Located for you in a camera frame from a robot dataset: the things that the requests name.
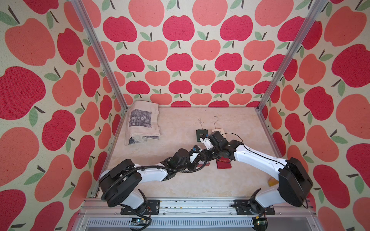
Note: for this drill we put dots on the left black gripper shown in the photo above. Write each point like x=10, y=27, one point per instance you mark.
x=195, y=163

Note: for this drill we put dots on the red jewelry box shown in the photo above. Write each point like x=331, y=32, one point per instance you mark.
x=223, y=164

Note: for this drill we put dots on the green jewelry box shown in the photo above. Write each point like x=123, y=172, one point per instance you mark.
x=199, y=134

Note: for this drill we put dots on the cream lift-off box lid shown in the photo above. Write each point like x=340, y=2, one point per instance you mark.
x=219, y=130

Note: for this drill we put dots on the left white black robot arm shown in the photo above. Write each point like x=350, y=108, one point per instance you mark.
x=118, y=184

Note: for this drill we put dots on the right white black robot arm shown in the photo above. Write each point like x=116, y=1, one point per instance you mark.
x=294, y=183

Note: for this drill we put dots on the folded beige patterned cloth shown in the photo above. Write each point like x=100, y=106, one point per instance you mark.
x=142, y=123

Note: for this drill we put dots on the orange soda can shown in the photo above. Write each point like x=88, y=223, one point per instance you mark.
x=272, y=182

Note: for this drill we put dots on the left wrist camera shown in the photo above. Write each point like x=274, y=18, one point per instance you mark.
x=194, y=152

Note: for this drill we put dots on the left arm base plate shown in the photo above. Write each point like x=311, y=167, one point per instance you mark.
x=140, y=206

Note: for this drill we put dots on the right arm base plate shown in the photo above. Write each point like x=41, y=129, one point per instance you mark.
x=244, y=207

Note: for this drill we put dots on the left aluminium frame post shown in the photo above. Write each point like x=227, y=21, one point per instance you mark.
x=99, y=51

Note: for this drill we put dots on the aluminium frame post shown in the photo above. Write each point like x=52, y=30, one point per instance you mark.
x=99, y=51
x=309, y=21

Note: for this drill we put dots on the right aluminium frame post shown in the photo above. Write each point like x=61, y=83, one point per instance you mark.
x=309, y=21

